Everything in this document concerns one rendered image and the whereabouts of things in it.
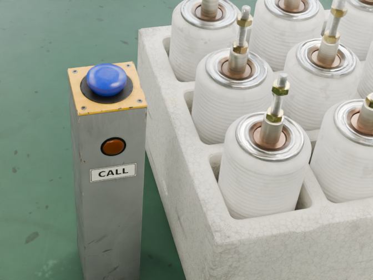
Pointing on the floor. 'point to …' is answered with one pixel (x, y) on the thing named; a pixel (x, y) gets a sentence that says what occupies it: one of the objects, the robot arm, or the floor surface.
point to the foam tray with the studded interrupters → (193, 154)
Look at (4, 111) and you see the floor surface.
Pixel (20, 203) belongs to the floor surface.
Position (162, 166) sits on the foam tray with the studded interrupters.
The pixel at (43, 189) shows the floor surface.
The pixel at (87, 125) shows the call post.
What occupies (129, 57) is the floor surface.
